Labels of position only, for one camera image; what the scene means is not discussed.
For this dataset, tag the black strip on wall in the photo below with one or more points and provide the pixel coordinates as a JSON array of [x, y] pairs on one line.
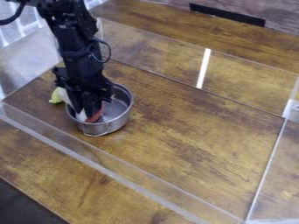
[[228, 15]]

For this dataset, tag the yellow handled metal utensil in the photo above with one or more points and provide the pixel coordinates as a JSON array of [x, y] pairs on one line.
[[54, 96]]

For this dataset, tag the clear acrylic enclosure wall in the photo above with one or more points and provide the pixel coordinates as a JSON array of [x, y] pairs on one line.
[[209, 146]]

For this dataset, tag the silver metal pot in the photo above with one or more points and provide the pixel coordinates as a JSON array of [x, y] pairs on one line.
[[114, 115]]

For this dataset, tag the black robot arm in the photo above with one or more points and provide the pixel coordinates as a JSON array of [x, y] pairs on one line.
[[72, 26]]

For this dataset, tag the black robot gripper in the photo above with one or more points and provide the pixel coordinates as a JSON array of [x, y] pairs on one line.
[[81, 76]]

